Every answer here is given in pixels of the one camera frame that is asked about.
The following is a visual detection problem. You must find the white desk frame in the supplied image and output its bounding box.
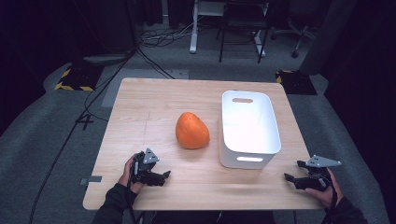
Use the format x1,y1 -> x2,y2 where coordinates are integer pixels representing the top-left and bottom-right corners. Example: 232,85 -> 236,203
189,0 -> 267,58

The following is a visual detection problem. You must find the person's right hand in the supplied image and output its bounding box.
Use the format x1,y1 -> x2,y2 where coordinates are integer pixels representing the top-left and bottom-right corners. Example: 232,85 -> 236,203
304,167 -> 345,210

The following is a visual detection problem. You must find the office chair wheeled base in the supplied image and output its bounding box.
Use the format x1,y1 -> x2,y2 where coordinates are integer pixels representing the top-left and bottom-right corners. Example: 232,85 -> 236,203
270,17 -> 316,60

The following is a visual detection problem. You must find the bundle of floor cables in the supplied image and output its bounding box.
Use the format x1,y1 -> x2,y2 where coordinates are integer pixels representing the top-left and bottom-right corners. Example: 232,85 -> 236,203
139,19 -> 200,49

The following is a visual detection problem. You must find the black metal chair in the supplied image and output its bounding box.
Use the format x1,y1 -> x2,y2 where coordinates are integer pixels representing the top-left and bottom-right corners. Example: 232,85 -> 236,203
216,0 -> 271,64

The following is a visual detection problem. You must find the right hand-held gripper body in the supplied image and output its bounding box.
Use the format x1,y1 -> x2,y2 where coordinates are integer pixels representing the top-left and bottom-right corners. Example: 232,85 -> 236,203
295,154 -> 343,191

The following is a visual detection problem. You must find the black yellow striped base plate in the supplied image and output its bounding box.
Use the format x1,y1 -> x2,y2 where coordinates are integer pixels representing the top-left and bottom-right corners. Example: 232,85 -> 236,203
275,69 -> 318,96
53,63 -> 105,93

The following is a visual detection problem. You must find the long black floor cable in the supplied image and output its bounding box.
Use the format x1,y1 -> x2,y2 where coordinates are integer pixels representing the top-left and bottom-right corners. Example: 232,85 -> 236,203
28,46 -> 138,224

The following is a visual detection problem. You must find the white plastic bin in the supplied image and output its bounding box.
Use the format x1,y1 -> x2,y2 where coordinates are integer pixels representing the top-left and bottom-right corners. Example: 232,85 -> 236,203
219,90 -> 282,171

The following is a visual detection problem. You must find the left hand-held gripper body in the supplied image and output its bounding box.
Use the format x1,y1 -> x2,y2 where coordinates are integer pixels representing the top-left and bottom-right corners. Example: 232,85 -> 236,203
131,147 -> 166,187

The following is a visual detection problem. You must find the person's left hand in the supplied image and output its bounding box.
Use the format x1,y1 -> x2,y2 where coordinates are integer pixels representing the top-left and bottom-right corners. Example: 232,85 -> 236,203
118,154 -> 146,195

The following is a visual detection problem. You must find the grey tape strip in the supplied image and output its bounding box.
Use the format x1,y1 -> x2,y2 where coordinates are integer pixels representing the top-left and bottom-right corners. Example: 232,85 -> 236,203
79,175 -> 104,187

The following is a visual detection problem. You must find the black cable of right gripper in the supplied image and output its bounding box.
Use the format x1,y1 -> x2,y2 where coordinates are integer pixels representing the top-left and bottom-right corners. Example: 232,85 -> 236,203
320,167 -> 340,224

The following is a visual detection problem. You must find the orange round fruit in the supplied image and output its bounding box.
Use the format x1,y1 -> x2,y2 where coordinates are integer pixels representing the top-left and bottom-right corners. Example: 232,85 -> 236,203
175,111 -> 211,150

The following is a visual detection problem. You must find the grey curtain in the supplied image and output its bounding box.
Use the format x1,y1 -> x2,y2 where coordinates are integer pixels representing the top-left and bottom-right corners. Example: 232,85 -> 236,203
298,0 -> 359,77

